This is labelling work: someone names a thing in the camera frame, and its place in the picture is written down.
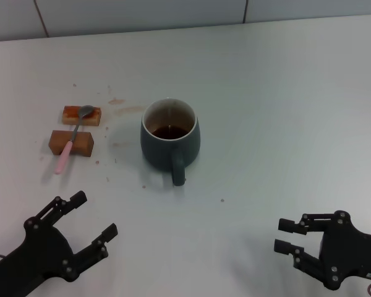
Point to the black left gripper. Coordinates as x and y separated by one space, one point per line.
34 256

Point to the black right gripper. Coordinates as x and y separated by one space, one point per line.
355 253

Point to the grey ceramic cup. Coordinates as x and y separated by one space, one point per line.
160 151

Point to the brown arched wooden block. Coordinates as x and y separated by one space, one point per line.
83 143

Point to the dark coffee liquid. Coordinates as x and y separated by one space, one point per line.
170 133

